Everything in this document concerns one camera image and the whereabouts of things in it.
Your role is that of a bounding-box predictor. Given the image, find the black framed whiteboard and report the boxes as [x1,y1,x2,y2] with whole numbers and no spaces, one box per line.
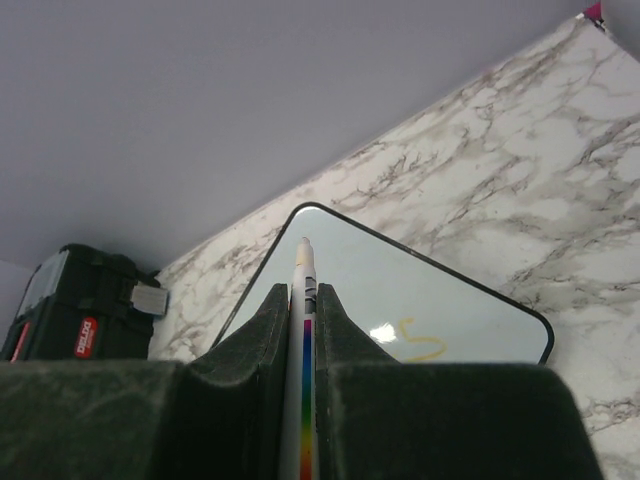
[215,202,555,364]

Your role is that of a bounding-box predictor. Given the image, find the black plastic toolbox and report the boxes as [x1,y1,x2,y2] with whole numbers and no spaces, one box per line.
[1,244,169,363]

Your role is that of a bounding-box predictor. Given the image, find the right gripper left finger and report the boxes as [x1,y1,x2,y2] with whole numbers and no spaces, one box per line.
[1,284,289,479]

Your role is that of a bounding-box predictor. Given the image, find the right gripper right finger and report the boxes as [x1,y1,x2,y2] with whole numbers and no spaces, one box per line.
[316,284,602,479]

